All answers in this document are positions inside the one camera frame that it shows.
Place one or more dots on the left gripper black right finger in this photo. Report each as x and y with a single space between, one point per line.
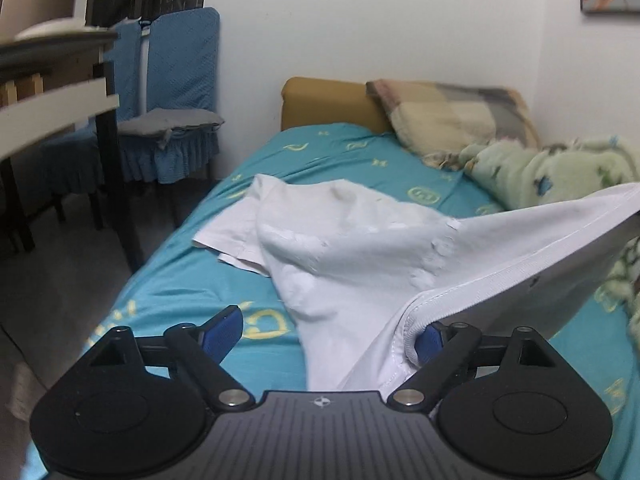
505 402

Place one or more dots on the blue covered chair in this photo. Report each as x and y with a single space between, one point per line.
170 63

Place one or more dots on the dark wooden table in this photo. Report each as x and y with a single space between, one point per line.
50 82

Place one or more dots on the grey seat cushion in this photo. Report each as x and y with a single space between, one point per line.
161 123

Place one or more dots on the mustard yellow headboard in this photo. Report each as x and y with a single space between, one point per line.
312 101

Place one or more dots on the green fleece blanket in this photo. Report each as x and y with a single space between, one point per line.
565 174

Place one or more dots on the plaid beige pillow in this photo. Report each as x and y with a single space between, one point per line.
437 121

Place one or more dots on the white t-shirt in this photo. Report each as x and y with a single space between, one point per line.
362 275

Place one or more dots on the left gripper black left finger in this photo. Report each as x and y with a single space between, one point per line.
140 403

